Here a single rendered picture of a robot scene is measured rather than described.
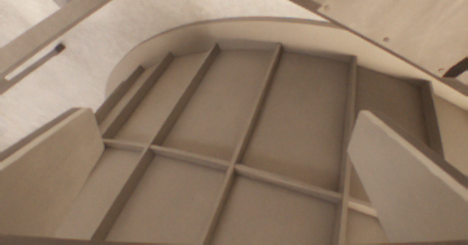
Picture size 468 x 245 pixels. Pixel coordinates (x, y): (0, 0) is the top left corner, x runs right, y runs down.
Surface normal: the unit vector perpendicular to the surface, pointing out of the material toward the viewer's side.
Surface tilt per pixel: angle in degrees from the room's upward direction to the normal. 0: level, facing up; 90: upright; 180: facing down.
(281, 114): 90
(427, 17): 0
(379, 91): 90
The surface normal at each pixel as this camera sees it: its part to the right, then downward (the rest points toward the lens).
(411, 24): -0.34, 0.75
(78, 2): 0.66, 0.06
